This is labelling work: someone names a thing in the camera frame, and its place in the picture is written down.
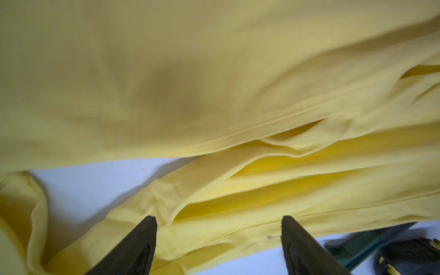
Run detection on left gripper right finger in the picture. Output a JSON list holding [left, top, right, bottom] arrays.
[[281, 215, 350, 275]]

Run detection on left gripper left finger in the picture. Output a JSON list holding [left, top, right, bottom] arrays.
[[86, 216, 158, 275]]

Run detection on yellow trousers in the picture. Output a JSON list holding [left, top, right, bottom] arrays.
[[1, 1, 440, 275]]

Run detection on black tape measure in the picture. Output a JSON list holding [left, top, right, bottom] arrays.
[[375, 238, 440, 275]]

